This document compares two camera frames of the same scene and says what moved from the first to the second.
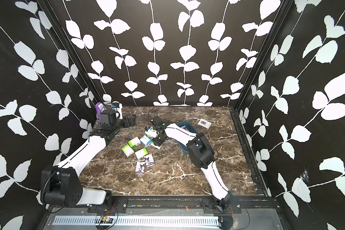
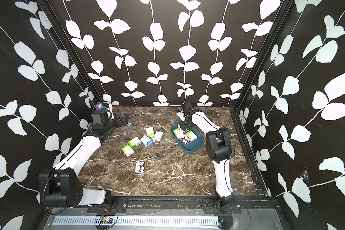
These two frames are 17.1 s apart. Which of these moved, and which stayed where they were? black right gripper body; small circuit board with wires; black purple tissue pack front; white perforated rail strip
Moved: black right gripper body
Stayed: small circuit board with wires; black purple tissue pack front; white perforated rail strip
